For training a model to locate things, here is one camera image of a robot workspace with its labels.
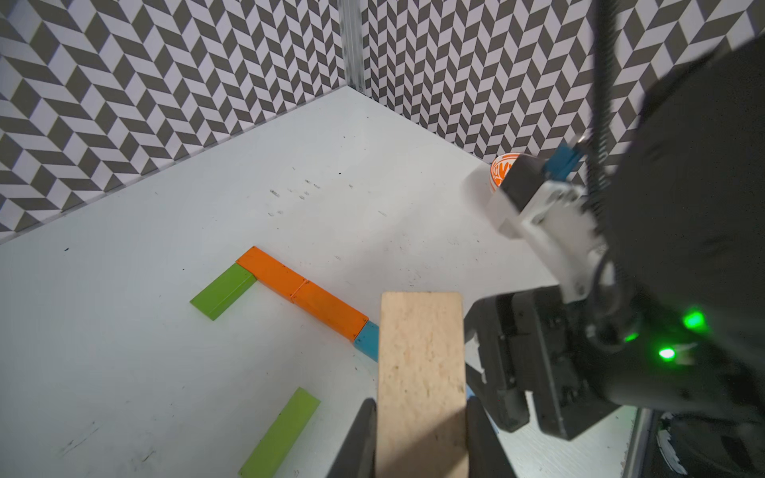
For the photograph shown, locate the tan wooden block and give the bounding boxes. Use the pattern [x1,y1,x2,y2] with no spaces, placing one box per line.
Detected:
[376,292,469,477]

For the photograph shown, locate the light green block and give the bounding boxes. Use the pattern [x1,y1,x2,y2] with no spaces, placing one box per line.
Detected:
[239,388,321,478]

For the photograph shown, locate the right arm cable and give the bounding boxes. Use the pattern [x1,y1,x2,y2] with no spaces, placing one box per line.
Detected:
[585,0,620,204]

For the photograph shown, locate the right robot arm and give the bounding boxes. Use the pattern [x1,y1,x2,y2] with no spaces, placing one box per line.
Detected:
[464,38,764,477]

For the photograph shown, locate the orange block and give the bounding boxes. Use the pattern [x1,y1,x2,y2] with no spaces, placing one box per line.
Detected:
[236,247,308,301]
[289,281,369,342]

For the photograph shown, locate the teal block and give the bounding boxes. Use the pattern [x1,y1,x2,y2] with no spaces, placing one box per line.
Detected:
[353,321,380,362]

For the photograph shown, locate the orange patterned cup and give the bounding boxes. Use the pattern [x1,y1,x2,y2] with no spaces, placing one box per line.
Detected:
[489,153,521,192]

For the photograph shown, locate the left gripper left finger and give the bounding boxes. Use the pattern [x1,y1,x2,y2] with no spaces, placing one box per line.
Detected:
[327,398,378,478]

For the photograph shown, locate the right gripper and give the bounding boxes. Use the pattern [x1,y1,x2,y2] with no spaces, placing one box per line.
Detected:
[464,286,618,441]

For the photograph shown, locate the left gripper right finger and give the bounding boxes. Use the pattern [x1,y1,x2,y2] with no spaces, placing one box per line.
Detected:
[466,396,517,478]

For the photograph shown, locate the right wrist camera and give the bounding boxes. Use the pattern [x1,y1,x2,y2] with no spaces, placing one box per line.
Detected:
[487,143,606,303]

